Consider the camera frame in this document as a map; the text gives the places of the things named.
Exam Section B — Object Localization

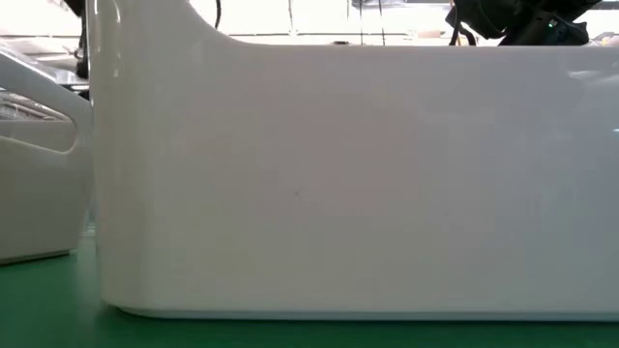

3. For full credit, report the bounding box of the large white plastic bin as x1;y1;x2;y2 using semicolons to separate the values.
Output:
86;0;619;322

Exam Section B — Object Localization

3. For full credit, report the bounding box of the small white plastic bin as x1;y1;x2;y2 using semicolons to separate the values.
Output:
0;50;95;266

